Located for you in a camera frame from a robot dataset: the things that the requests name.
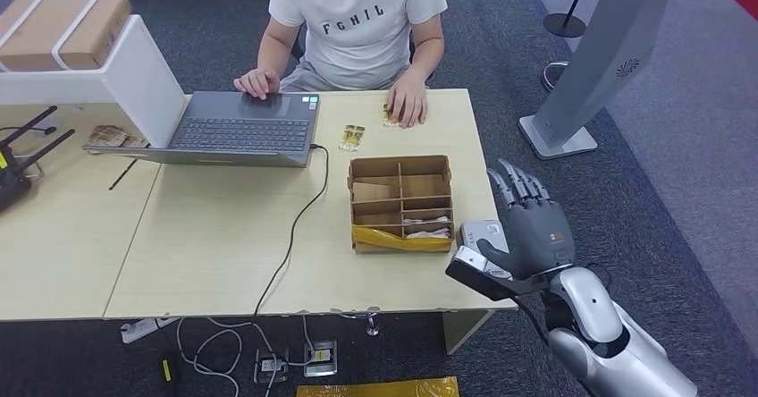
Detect person's right hand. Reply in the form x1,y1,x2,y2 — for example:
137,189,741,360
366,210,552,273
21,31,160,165
233,68,282,101

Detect person's left hand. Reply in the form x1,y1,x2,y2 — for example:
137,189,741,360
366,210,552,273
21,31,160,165
384,77,429,130

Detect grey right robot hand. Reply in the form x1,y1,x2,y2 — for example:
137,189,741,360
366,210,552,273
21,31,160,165
476,158,577,281

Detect white card reader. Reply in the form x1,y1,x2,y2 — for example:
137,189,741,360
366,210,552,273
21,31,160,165
454,220,514,281

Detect person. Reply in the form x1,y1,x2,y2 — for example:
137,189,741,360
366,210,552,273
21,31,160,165
233,0,448,130

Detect grey laptop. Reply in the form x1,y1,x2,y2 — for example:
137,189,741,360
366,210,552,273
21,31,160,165
82,90,322,169

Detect cardboard organizer box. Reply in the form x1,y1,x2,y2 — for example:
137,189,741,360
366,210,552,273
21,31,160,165
347,155,457,256

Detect white desk shelf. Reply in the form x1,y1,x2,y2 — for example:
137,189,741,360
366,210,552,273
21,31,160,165
0,14,188,149

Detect beige table leg panel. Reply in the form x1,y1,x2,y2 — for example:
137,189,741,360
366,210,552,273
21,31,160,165
441,309,496,356

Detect yellow tape strip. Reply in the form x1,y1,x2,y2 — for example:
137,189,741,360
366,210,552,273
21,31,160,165
351,224,455,254

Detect pile of autumn cards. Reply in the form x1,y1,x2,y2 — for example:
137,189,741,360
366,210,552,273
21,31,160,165
87,124,131,148

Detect black pen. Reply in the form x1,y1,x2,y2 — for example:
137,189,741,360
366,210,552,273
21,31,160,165
108,157,139,192

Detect silver kiosk stand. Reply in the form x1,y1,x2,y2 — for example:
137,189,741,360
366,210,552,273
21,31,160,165
518,0,700,162

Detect yellow flat packet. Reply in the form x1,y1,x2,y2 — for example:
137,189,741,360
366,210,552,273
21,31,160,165
295,376,460,397

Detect black router with antennas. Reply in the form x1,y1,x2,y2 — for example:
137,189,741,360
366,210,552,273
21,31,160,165
0,105,77,215

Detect white power strip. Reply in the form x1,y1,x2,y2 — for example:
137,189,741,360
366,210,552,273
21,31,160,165
120,317,180,346

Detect black device yellow label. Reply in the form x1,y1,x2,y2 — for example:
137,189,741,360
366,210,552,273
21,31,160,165
157,355,180,394

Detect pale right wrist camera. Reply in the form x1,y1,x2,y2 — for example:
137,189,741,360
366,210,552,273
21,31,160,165
445,246,558,302

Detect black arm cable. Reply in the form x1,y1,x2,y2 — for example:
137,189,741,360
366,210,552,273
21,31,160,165
511,296,552,348

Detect black laptop power cable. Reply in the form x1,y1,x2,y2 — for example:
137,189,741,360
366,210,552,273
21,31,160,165
253,142,331,397

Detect chrome ring base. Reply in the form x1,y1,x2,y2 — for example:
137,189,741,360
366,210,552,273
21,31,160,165
542,60,571,93

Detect black stanchion post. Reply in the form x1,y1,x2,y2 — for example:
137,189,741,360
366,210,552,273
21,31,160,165
543,0,596,38

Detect strapped cardboard carton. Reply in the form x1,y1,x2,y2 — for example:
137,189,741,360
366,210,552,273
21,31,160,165
0,0,132,73

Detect white cable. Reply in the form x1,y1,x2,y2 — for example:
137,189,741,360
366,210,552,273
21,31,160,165
175,317,245,397
260,314,316,367

